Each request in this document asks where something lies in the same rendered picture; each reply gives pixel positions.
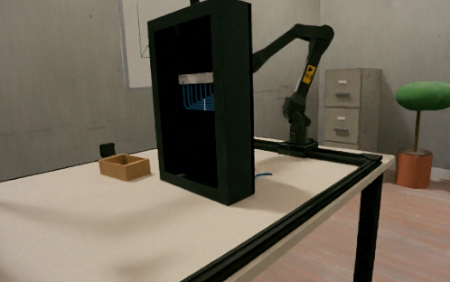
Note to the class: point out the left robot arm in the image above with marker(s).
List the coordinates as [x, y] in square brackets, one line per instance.
[319, 38]

